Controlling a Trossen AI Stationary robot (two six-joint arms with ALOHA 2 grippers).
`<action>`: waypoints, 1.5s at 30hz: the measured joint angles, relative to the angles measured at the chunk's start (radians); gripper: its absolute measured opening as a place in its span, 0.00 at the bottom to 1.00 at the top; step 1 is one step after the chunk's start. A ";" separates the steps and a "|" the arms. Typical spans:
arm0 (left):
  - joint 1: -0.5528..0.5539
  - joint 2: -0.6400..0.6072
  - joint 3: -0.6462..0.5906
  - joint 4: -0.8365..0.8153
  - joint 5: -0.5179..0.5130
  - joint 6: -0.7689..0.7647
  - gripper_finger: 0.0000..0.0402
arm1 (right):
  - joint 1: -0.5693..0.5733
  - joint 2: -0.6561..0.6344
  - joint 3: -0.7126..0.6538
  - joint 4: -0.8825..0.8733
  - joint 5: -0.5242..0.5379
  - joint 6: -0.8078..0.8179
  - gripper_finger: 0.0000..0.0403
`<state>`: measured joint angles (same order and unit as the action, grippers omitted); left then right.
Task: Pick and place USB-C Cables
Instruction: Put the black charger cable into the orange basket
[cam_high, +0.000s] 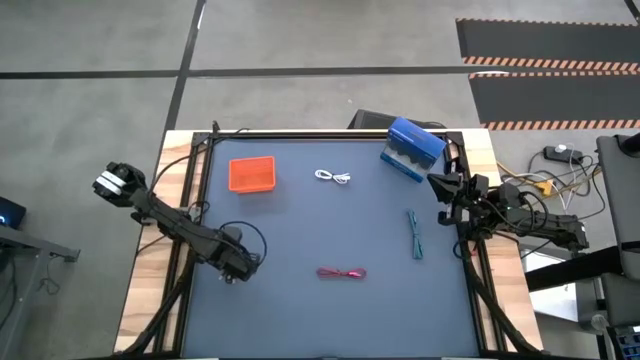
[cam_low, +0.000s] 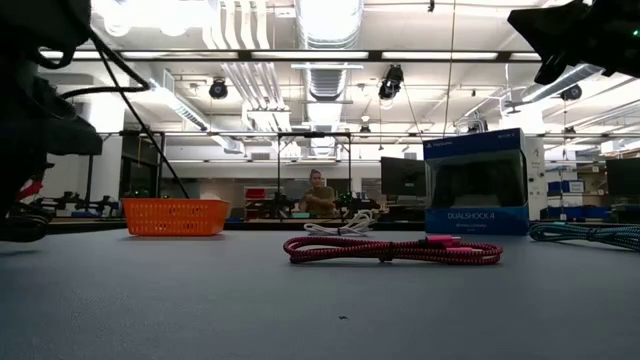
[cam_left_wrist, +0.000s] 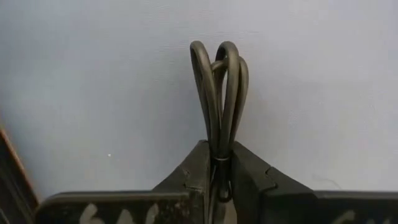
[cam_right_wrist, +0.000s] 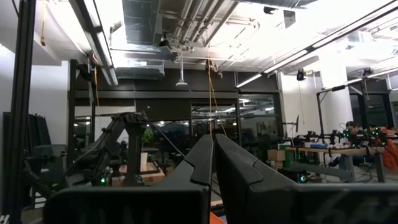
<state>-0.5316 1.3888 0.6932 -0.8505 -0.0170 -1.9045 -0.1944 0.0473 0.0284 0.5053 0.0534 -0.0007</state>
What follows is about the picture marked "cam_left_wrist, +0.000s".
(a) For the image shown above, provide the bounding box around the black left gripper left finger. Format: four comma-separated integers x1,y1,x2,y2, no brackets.
34,139,212,224

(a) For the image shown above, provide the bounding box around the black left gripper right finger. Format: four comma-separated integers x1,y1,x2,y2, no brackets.
231,141,398,224

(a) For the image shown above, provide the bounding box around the black USB-C cable bundle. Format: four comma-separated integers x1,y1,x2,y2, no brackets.
189,40,249,224

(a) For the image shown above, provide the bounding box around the orange plastic bin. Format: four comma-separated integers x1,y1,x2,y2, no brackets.
0,127,40,224

